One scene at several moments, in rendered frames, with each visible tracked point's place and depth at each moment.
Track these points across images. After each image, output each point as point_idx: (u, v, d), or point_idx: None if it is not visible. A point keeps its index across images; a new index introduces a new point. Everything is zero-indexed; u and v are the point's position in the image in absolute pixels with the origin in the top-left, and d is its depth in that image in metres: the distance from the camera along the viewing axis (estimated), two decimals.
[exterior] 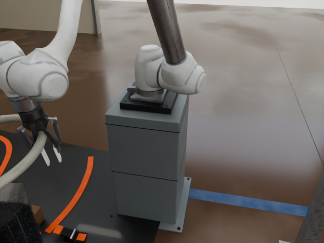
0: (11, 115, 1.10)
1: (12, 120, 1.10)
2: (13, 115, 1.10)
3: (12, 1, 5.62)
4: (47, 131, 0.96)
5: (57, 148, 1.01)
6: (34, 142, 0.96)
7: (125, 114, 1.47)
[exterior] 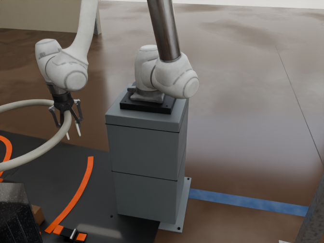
0: (32, 100, 1.32)
1: (33, 103, 1.32)
2: (33, 100, 1.32)
3: (12, 1, 5.62)
4: (73, 111, 1.22)
5: (78, 125, 1.27)
6: (60, 120, 1.21)
7: (125, 114, 1.47)
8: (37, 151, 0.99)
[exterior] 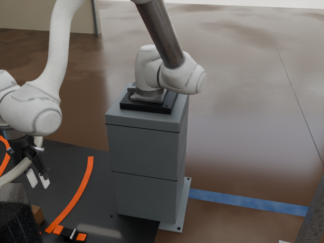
0: None
1: None
2: None
3: (12, 1, 5.62)
4: (33, 160, 0.94)
5: (44, 176, 0.99)
6: None
7: (125, 114, 1.47)
8: None
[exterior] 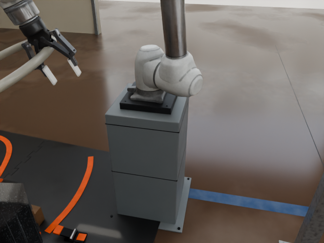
0: (18, 43, 1.18)
1: (20, 47, 1.18)
2: (20, 42, 1.18)
3: None
4: (52, 45, 0.93)
5: (72, 61, 0.97)
6: None
7: (125, 114, 1.47)
8: (16, 72, 0.84)
